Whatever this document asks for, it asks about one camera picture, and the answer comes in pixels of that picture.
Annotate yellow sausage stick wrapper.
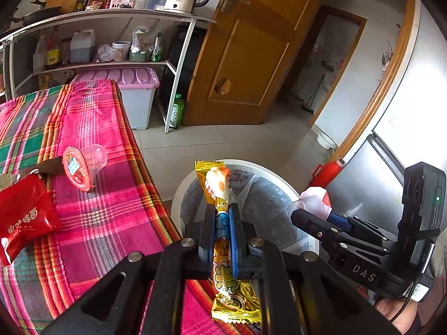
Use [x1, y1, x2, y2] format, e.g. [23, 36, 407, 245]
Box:
[195, 160, 261, 324]

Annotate red lid jelly cup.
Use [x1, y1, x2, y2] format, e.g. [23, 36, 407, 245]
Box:
[62, 144, 108, 192]

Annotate brown chocolate wrapper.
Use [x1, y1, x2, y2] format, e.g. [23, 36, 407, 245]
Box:
[19, 156, 65, 177]

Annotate red noodle sauce packet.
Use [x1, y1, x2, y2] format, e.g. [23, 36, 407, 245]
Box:
[1, 174, 61, 266]

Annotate small beige packet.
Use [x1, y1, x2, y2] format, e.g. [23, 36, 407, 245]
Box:
[0, 173, 18, 191]

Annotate white trash bin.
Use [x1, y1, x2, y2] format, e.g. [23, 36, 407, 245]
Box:
[170, 159, 320, 254]

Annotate person right hand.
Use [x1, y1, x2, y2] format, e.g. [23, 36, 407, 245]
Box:
[375, 297, 420, 335]

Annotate pink plaid tablecloth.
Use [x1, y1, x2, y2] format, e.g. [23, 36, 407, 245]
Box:
[0, 78, 259, 335]

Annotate green bottle on floor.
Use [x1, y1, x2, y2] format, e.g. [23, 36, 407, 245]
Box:
[169, 94, 185, 129]

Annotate pink lid storage box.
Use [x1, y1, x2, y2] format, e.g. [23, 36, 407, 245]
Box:
[73, 67, 160, 130]

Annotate wooden door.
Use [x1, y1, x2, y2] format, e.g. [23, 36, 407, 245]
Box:
[183, 0, 322, 126]

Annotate white metal shelf rack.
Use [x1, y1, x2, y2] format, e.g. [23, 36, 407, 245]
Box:
[1, 8, 214, 134]

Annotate white vinegar jug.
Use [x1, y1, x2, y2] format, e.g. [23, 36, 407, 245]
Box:
[70, 30, 96, 64]

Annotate oil bottle yellow label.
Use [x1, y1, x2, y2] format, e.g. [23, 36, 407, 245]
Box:
[45, 26, 62, 70]

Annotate pink utensil basket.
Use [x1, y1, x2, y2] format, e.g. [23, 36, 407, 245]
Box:
[109, 0, 136, 9]

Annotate black frying pan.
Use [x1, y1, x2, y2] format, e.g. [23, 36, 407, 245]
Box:
[12, 0, 62, 27]

